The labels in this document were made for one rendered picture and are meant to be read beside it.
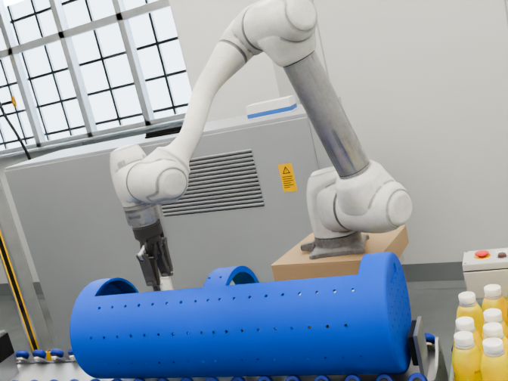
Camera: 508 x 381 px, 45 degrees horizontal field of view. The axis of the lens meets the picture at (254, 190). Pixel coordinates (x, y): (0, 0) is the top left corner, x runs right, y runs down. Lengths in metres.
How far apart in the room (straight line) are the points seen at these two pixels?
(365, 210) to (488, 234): 2.52
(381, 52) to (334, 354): 2.91
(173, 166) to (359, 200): 0.60
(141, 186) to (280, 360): 0.53
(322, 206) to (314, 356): 0.63
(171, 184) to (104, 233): 2.43
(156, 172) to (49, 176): 2.59
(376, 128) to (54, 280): 2.35
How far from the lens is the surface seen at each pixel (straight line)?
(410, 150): 4.17
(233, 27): 1.79
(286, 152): 3.03
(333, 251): 2.00
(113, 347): 1.71
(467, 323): 1.46
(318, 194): 1.96
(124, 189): 1.59
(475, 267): 1.72
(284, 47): 1.66
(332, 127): 1.74
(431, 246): 4.35
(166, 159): 1.47
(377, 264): 1.45
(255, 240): 3.26
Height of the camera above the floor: 1.74
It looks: 12 degrees down
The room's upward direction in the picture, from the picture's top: 13 degrees counter-clockwise
